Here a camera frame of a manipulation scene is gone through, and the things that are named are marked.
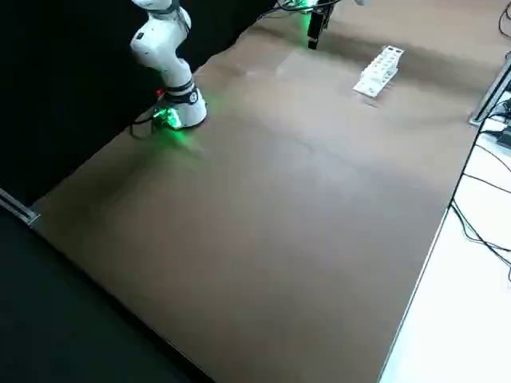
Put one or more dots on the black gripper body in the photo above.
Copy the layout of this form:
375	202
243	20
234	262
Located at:
324	5

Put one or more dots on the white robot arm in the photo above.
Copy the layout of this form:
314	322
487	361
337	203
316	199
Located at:
303	3
159	44

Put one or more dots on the white test tube rack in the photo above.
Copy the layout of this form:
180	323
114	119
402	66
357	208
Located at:
377	77

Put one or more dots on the black power adapter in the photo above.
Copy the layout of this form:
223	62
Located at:
504	137

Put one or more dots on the aluminium frame profile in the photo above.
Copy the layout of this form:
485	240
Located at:
22	212
489	92

